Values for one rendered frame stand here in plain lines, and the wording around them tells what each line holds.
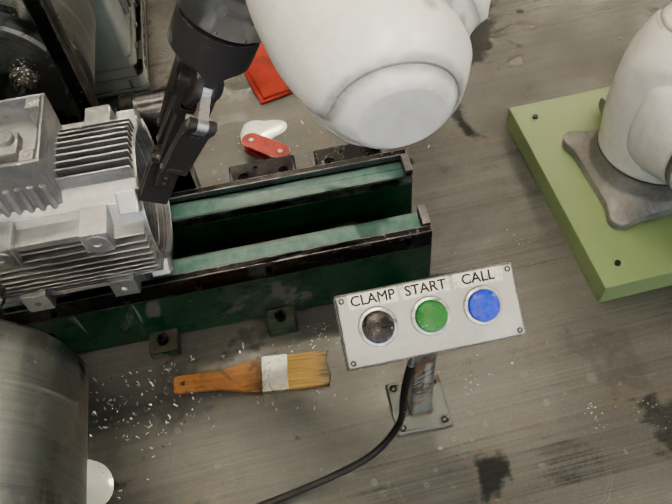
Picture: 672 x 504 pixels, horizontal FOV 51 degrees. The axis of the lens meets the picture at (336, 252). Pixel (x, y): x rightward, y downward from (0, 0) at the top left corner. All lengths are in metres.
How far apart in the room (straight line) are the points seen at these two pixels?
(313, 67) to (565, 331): 0.66
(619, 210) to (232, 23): 0.64
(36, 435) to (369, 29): 0.44
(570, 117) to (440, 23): 0.79
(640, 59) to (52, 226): 0.70
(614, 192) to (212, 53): 0.64
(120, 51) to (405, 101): 0.92
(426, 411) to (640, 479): 0.25
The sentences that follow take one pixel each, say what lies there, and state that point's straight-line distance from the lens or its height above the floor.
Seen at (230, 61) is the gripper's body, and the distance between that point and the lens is 0.60.
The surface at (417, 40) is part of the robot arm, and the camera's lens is 0.37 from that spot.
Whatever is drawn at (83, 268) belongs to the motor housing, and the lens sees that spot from 0.82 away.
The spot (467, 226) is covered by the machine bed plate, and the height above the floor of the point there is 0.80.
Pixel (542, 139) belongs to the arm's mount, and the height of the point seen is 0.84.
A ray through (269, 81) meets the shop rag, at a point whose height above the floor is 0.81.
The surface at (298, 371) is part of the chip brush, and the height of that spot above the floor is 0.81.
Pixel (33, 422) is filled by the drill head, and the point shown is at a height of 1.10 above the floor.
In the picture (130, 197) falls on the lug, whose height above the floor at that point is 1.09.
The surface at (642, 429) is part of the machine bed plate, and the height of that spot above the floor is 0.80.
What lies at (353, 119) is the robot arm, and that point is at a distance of 0.38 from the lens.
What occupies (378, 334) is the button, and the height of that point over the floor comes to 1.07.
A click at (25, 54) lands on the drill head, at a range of 1.00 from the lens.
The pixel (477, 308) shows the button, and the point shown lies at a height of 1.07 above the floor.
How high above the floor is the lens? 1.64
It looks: 55 degrees down
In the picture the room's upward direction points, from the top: 7 degrees counter-clockwise
